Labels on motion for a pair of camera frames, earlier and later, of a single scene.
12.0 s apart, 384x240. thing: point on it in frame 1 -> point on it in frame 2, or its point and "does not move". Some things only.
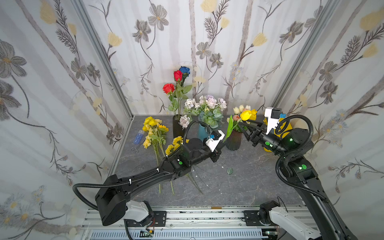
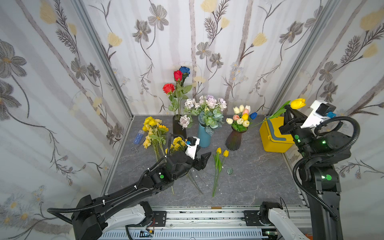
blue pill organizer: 139,137 does not move
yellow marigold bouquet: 207,108 does not move
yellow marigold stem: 171,148 does not move
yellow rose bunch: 154,132 does not move
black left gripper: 216,152 -> 201,164
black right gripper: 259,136 -> 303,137
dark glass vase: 233,142 does not move
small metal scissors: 137,151 does not move
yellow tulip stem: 245,115 -> 218,165
